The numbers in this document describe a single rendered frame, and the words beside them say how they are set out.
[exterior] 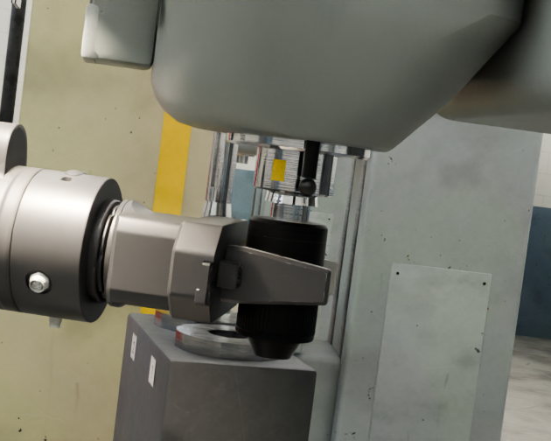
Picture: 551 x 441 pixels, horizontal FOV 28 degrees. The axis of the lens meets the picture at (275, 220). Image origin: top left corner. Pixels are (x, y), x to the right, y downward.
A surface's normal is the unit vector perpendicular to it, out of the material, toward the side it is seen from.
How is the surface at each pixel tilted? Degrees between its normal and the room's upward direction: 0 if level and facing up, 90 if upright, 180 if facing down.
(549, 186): 90
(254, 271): 90
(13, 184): 41
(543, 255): 90
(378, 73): 118
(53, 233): 76
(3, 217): 72
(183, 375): 90
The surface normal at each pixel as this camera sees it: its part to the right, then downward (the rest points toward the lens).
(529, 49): -0.98, -0.11
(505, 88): -0.93, 0.34
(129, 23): 0.13, 0.07
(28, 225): -0.08, -0.26
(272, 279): -0.13, 0.04
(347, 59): 0.06, 0.52
